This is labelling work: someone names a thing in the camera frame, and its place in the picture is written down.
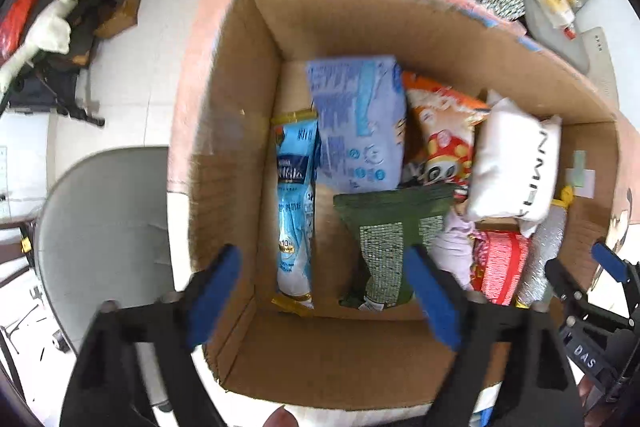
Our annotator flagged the grey plastic chair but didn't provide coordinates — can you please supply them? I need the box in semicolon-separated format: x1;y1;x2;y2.
35;147;173;413

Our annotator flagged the long blue pouch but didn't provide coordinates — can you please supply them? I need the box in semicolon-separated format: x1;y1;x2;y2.
270;109;321;310

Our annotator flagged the small pink-white packet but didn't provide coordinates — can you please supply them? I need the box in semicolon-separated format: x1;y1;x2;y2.
430;209;481;290

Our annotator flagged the white leaning board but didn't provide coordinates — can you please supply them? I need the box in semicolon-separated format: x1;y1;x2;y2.
575;27;621;100

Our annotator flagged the small brown cardboard box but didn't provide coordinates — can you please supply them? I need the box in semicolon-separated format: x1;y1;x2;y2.
92;0;142;38

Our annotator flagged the red snack packet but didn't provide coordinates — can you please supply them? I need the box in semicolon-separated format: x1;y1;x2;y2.
470;229;531;306

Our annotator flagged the white goose plush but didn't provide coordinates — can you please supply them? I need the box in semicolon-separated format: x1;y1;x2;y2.
0;0;108;95

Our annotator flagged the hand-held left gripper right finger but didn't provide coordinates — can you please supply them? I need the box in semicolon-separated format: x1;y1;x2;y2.
404;244;586;427

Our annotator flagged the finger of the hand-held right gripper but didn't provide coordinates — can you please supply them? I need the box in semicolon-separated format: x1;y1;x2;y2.
544;258;631;333
591;242;640;305

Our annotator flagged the silver yellow-edged packet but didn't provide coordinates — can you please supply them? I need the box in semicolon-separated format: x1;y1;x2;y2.
515;186;575;308

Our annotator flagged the orange snack packet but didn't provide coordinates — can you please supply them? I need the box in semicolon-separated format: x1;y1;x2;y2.
401;72;491;200

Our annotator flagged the light blue tissue pack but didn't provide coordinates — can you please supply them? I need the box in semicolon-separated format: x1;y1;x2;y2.
306;55;408;194

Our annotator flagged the white soft packet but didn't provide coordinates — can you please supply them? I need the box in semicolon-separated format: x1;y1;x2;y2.
465;89;563;238

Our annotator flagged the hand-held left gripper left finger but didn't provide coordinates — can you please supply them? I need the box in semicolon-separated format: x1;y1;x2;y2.
60;243;243;427

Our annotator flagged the green wet wipes pack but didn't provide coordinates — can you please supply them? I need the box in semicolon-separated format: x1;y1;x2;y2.
332;183;456;312

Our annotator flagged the red plastic bag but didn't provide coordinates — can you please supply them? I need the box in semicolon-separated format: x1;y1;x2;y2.
0;0;66;58

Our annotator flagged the person's right hand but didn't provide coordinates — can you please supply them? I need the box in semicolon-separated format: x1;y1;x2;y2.
576;378;602;414

